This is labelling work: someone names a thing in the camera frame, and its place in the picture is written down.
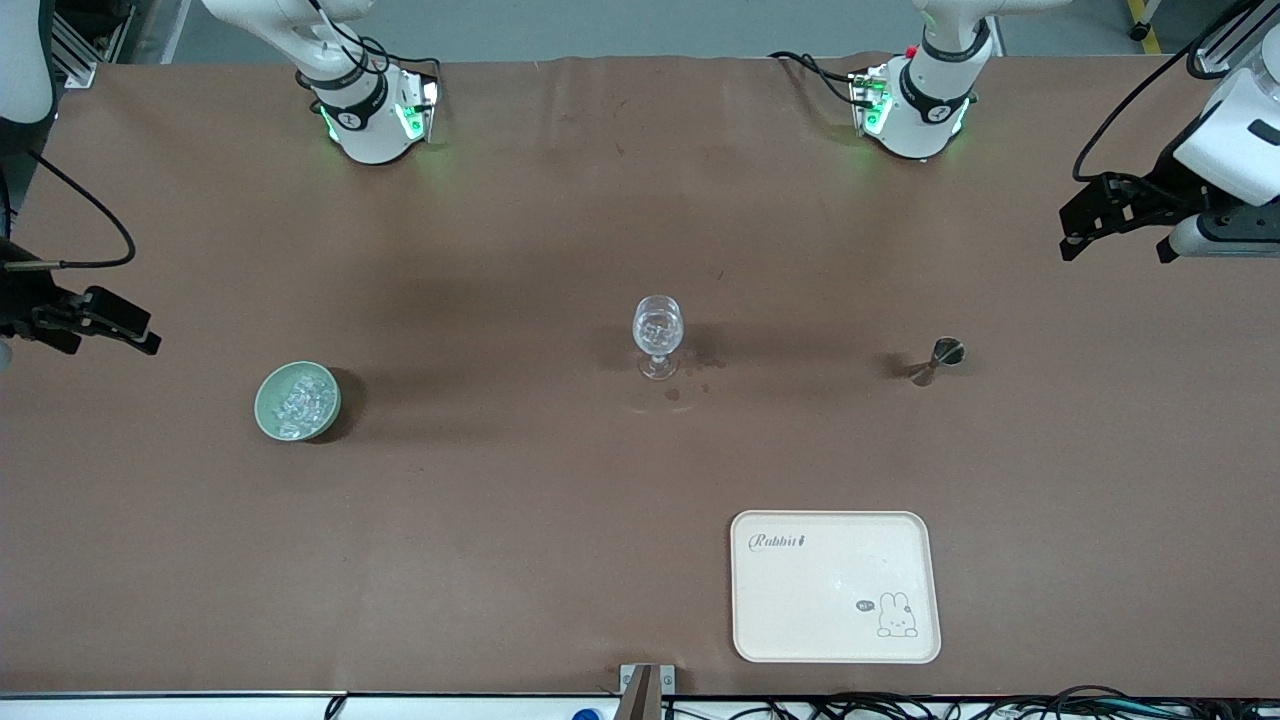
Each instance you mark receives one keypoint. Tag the aluminium frame profile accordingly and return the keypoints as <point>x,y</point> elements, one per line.
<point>1228,45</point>
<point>78,52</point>

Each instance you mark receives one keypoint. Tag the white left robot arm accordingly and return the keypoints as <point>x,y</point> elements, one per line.
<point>935,95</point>

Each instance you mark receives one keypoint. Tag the clear wine glass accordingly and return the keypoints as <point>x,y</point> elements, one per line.
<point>657,325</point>

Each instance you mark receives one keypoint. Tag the green ceramic bowl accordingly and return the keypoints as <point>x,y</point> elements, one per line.
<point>264,402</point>

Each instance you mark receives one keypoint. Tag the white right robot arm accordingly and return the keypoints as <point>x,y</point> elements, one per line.
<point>360,125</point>

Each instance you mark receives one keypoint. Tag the heap of clear ice cubes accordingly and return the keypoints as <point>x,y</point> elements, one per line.
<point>305,400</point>

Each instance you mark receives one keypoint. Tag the cream rabbit print tray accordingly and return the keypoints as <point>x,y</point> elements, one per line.
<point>830,590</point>

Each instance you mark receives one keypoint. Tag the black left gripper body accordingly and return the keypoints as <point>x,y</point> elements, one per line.
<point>1166,189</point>

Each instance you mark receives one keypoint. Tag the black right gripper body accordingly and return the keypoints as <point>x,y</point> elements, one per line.
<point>22,296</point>

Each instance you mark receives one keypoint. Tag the brown table mat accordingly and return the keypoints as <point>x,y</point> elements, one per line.
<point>500,250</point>

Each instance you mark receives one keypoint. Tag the steel double jigger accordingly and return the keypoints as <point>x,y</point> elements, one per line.
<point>948,351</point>

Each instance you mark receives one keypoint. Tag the aluminium camera mount post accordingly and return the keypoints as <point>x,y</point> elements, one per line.
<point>645,700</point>

